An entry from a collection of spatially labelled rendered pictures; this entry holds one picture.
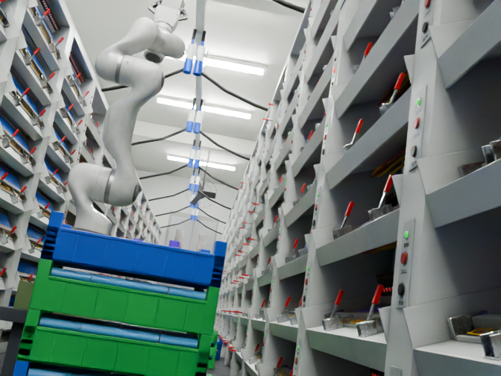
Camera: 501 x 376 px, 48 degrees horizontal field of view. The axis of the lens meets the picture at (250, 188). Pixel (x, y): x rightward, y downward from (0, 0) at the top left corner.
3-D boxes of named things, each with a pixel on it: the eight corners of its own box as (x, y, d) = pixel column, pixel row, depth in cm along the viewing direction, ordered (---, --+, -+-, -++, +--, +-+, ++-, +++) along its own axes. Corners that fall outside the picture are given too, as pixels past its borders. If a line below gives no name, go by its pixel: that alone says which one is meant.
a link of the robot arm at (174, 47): (182, 30, 203) (188, 42, 233) (139, 19, 202) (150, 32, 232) (177, 55, 204) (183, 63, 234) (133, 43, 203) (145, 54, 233)
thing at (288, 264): (312, 268, 152) (300, 218, 154) (279, 280, 211) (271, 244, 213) (382, 254, 155) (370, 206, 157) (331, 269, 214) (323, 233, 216)
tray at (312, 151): (329, 130, 161) (322, 98, 162) (293, 177, 220) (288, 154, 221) (396, 118, 163) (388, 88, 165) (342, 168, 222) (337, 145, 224)
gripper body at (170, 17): (150, 32, 235) (156, 13, 240) (174, 39, 236) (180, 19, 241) (150, 20, 229) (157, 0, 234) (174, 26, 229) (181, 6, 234)
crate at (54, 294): (27, 308, 89) (39, 257, 91) (43, 306, 109) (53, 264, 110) (212, 335, 95) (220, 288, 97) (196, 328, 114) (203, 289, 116)
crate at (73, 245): (39, 257, 91) (51, 210, 93) (53, 264, 110) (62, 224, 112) (220, 288, 97) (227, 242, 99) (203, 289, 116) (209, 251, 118)
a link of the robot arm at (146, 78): (91, 197, 197) (136, 207, 198) (82, 201, 185) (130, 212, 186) (123, 56, 193) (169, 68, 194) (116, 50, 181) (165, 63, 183)
